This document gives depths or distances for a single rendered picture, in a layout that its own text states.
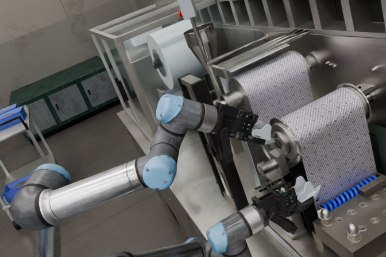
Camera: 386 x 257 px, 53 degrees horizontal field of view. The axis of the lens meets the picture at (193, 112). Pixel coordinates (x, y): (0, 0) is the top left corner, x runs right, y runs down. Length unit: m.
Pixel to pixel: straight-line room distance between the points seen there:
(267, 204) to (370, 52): 0.54
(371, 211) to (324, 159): 0.19
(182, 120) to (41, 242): 0.59
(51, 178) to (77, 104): 5.61
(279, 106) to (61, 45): 7.44
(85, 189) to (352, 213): 0.74
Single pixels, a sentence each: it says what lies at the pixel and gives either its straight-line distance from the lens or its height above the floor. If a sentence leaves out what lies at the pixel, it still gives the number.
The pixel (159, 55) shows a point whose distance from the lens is 1.97.
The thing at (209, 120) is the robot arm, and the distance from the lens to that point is 1.01.
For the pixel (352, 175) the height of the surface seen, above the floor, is 1.07.
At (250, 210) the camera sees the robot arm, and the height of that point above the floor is 1.15.
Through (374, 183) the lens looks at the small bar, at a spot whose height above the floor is 1.05.
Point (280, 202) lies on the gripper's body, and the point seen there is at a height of 1.14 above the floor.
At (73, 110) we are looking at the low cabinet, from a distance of 6.77.
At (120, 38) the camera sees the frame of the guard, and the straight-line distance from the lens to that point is 1.91.
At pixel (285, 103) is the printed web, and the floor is 1.27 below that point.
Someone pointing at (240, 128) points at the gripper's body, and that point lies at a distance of 1.06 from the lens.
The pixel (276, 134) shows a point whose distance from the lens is 1.14.
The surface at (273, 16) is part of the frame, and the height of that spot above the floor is 1.49.
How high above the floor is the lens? 1.81
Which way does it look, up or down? 20 degrees down
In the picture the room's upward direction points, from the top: 21 degrees counter-clockwise
